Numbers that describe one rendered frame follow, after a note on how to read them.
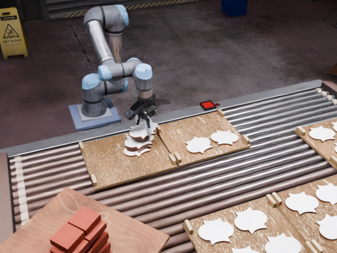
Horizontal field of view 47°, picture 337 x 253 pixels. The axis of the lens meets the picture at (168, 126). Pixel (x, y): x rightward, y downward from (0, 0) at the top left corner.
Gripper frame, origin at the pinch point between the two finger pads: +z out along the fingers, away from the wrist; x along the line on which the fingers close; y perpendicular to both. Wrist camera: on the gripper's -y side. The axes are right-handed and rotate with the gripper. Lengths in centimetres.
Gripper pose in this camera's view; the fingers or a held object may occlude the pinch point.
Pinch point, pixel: (142, 130)
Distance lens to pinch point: 195.4
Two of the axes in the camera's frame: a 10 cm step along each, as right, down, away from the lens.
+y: 8.1, -3.4, 4.8
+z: 0.0, 8.1, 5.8
